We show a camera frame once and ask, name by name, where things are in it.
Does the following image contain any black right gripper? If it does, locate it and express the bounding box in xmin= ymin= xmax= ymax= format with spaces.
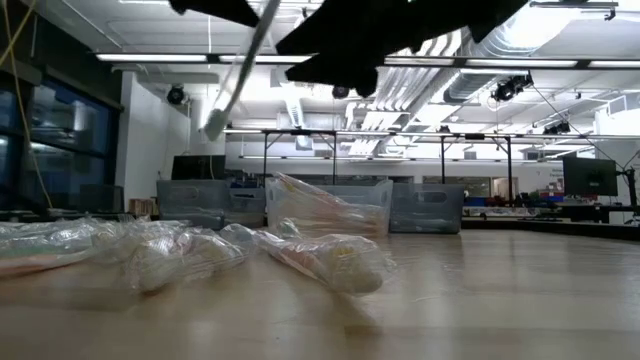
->
xmin=275 ymin=0 xmax=531 ymax=99

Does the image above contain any green white toothbrush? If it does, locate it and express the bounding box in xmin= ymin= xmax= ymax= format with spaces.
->
xmin=202 ymin=0 xmax=282 ymax=142
xmin=0 ymin=219 xmax=126 ymax=261

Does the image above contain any orange white toothbrush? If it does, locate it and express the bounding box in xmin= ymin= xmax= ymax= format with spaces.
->
xmin=174 ymin=227 xmax=249 ymax=274
xmin=124 ymin=233 xmax=201 ymax=294
xmin=279 ymin=202 xmax=389 ymax=237
xmin=0 ymin=249 xmax=101 ymax=279
xmin=269 ymin=172 xmax=351 ymax=224

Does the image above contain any smoky grey plastic bin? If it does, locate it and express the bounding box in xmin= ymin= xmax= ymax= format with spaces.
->
xmin=156 ymin=178 xmax=267 ymax=230
xmin=389 ymin=183 xmax=465 ymax=235

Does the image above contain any pile of bagged utensils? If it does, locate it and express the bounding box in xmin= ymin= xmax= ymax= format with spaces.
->
xmin=257 ymin=229 xmax=394 ymax=297

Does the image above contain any long ceiling light strip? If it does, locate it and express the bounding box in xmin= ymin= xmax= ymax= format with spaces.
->
xmin=94 ymin=52 xmax=314 ymax=65
xmin=384 ymin=56 xmax=640 ymax=70

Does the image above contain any black ceiling spotlight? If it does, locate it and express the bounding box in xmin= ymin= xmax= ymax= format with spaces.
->
xmin=491 ymin=73 xmax=535 ymax=104
xmin=166 ymin=84 xmax=190 ymax=106

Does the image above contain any black computer monitor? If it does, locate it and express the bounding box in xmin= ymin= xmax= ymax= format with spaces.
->
xmin=562 ymin=156 xmax=619 ymax=197
xmin=171 ymin=154 xmax=227 ymax=181

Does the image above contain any clear plastic bin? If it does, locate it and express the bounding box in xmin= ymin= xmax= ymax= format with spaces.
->
xmin=264 ymin=172 xmax=395 ymax=237

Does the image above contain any dark window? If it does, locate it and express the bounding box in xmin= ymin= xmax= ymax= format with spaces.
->
xmin=0 ymin=74 xmax=124 ymax=211

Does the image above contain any brown cardboard box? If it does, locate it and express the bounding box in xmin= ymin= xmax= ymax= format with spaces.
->
xmin=128 ymin=198 xmax=159 ymax=217

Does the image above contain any black workstation frame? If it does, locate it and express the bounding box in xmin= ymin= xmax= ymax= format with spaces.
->
xmin=262 ymin=128 xmax=515 ymax=187

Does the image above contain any silver air duct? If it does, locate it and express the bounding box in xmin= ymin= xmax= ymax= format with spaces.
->
xmin=442 ymin=0 xmax=576 ymax=104

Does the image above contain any yellow extension cable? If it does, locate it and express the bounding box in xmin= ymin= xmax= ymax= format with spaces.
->
xmin=0 ymin=0 xmax=54 ymax=209

